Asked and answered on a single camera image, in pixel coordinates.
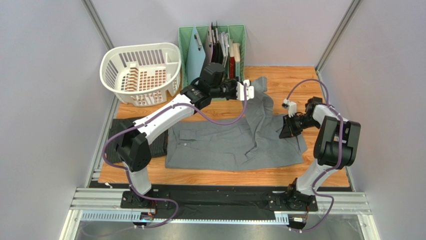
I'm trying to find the grey long sleeve shirt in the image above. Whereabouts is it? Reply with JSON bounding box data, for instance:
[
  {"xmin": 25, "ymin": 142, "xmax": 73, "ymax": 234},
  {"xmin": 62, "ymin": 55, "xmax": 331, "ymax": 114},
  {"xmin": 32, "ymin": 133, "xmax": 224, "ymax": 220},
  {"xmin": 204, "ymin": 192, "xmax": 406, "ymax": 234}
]
[{"xmin": 165, "ymin": 76, "xmax": 308, "ymax": 171}]

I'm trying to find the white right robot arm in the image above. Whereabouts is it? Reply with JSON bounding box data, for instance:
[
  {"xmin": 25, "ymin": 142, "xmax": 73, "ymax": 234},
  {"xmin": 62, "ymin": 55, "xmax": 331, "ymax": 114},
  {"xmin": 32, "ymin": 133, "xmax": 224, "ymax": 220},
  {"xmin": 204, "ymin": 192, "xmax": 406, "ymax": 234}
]
[{"xmin": 279, "ymin": 97, "xmax": 361, "ymax": 196}]

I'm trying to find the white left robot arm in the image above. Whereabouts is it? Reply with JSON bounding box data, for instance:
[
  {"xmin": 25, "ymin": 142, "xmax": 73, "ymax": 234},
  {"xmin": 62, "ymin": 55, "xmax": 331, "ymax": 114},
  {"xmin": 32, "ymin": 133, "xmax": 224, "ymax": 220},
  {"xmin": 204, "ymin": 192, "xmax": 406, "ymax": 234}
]
[{"xmin": 113, "ymin": 63, "xmax": 254, "ymax": 195}]

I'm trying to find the red book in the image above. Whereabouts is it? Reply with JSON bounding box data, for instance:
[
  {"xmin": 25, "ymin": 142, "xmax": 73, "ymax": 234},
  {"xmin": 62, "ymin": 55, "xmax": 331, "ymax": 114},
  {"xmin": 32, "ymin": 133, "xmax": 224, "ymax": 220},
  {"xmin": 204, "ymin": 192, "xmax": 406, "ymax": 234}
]
[{"xmin": 228, "ymin": 38, "xmax": 235, "ymax": 79}]

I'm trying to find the black folder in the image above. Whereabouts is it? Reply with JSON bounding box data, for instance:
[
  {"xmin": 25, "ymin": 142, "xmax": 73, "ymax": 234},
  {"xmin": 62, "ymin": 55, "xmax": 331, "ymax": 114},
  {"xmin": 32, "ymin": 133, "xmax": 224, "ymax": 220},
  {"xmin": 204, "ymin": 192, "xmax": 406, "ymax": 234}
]
[{"xmin": 210, "ymin": 22, "xmax": 224, "ymax": 64}]

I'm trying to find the teal book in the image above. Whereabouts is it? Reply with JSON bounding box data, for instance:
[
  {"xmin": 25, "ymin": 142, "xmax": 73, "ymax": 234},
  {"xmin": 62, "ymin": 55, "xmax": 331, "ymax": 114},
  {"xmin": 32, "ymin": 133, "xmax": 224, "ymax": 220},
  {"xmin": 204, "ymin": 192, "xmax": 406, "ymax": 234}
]
[{"xmin": 233, "ymin": 42, "xmax": 241, "ymax": 80}]

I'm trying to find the light blue clipboard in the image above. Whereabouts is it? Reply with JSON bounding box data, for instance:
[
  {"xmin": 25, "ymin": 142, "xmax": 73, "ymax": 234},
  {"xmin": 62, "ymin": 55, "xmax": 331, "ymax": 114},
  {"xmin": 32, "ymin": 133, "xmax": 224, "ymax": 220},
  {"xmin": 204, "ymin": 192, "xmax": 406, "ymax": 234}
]
[{"xmin": 185, "ymin": 26, "xmax": 206, "ymax": 84}]

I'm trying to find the pink grey clipboard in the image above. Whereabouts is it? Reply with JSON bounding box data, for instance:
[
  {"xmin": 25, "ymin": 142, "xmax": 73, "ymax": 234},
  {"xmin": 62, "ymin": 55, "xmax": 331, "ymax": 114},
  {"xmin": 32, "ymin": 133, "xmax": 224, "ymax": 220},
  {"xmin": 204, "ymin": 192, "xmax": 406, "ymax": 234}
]
[{"xmin": 203, "ymin": 22, "xmax": 214, "ymax": 68}]

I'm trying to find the green file organizer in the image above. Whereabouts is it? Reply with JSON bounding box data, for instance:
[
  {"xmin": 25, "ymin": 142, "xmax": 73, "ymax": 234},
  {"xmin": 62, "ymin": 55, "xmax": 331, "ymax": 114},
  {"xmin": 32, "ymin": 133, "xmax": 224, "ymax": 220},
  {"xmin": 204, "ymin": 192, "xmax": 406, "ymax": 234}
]
[{"xmin": 178, "ymin": 24, "xmax": 247, "ymax": 88}]

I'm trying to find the white plastic laundry basket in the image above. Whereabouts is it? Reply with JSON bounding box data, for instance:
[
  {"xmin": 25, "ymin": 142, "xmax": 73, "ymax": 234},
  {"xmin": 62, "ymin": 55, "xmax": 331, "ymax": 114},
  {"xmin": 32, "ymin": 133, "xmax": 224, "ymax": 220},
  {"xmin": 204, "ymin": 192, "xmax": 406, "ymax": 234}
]
[{"xmin": 99, "ymin": 42, "xmax": 182, "ymax": 107}]

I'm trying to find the dark striped folded shirt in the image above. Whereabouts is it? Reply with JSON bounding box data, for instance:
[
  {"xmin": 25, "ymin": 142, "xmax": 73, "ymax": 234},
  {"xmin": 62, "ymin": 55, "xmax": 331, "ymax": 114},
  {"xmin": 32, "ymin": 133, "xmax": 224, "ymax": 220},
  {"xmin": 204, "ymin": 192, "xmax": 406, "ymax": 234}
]
[{"xmin": 105, "ymin": 117, "xmax": 168, "ymax": 164}]

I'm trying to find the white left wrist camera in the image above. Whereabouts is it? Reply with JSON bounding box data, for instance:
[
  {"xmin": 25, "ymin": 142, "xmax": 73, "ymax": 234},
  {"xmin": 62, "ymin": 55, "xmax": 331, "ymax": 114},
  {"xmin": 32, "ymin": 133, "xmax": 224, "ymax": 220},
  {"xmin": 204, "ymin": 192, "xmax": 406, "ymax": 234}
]
[{"xmin": 236, "ymin": 79, "xmax": 255, "ymax": 101}]

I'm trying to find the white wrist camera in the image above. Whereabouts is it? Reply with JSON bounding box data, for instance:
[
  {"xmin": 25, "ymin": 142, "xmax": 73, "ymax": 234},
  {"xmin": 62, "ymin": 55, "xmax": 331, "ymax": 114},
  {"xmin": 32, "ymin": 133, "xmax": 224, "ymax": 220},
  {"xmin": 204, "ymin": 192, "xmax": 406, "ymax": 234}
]
[
  {"xmin": 282, "ymin": 99, "xmax": 297, "ymax": 118},
  {"xmin": 236, "ymin": 79, "xmax": 255, "ymax": 101}
]

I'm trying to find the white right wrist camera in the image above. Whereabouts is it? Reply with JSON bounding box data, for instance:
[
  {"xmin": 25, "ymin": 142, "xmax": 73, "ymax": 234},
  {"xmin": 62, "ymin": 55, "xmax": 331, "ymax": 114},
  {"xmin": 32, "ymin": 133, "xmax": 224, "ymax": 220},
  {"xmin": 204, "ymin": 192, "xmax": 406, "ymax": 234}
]
[{"xmin": 282, "ymin": 99, "xmax": 297, "ymax": 118}]

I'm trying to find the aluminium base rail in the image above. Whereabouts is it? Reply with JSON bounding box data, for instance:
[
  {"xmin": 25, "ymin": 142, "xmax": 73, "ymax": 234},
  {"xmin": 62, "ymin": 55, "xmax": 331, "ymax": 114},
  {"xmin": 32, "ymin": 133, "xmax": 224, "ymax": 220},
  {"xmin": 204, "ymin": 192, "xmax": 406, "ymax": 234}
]
[{"xmin": 70, "ymin": 188, "xmax": 373, "ymax": 215}]

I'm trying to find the white slotted cable duct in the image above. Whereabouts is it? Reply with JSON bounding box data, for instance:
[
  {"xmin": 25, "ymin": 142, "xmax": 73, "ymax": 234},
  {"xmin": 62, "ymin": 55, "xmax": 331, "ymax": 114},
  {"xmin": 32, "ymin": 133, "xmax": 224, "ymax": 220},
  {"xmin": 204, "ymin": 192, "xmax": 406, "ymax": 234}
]
[{"xmin": 80, "ymin": 210, "xmax": 290, "ymax": 225}]

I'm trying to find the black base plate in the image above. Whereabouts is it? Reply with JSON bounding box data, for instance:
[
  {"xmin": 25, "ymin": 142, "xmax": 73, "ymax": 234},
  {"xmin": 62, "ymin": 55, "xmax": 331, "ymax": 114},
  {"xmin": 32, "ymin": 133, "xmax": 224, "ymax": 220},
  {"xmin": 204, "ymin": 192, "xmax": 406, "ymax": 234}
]
[{"xmin": 89, "ymin": 181, "xmax": 352, "ymax": 221}]

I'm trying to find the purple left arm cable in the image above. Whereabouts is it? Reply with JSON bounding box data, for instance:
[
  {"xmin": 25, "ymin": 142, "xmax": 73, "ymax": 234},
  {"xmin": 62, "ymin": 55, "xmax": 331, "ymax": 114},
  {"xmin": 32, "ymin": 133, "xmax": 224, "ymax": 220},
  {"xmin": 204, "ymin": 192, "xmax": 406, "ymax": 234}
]
[{"xmin": 101, "ymin": 83, "xmax": 249, "ymax": 231}]

